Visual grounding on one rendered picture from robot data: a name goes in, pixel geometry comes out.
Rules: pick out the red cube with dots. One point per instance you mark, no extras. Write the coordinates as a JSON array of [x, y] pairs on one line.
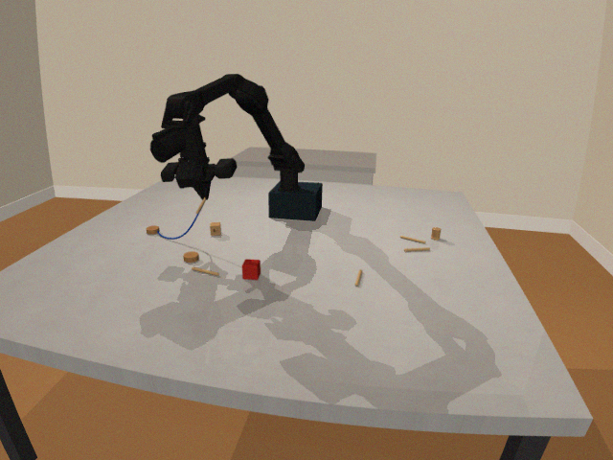
[[251, 269]]

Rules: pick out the brown wooden disc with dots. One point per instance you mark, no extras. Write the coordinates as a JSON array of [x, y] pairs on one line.
[[191, 256]]

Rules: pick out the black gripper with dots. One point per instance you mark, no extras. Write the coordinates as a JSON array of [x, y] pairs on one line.
[[224, 168]]

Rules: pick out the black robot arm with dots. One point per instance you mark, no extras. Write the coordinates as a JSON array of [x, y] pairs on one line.
[[186, 134]]

